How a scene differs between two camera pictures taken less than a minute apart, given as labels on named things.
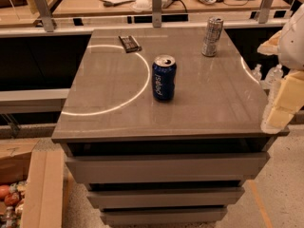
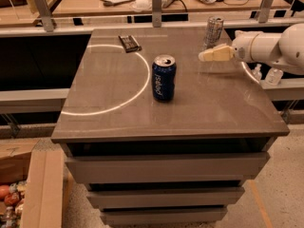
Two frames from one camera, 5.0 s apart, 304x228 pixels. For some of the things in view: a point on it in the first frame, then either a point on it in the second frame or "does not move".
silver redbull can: x=213 y=36 does not move
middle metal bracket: x=157 y=8 does not move
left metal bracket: x=45 y=10 does not move
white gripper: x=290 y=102 to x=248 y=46
